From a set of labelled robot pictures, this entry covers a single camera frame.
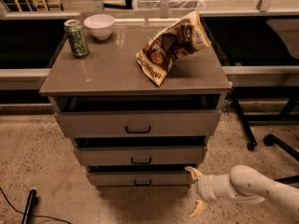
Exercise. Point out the black office chair base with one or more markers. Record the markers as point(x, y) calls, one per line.
point(285, 150)

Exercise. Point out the black table leg frame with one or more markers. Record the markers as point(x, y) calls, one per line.
point(283, 115)

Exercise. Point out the green soda can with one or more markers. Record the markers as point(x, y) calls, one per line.
point(76, 38)

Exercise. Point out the white bowl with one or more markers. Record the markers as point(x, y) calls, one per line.
point(100, 26)

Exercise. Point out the grey drawer cabinet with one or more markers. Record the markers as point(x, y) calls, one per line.
point(111, 68)

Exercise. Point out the grey middle drawer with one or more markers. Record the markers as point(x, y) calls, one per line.
point(140, 150)

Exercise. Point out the grey top drawer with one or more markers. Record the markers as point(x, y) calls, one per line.
point(136, 116)

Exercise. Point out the brown chip bag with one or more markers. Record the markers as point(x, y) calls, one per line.
point(181, 39)

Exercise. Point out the grey bottom drawer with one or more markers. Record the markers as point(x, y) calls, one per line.
point(139, 176)

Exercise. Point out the wire basket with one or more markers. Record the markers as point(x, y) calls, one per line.
point(172, 4)

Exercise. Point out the grey drawer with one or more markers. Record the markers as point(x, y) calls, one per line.
point(136, 116)
point(139, 176)
point(140, 150)

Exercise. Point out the black stand leg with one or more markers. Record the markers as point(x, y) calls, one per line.
point(29, 207)

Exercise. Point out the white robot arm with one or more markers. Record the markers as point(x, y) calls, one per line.
point(242, 185)

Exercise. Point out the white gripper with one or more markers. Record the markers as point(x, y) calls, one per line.
point(204, 188)

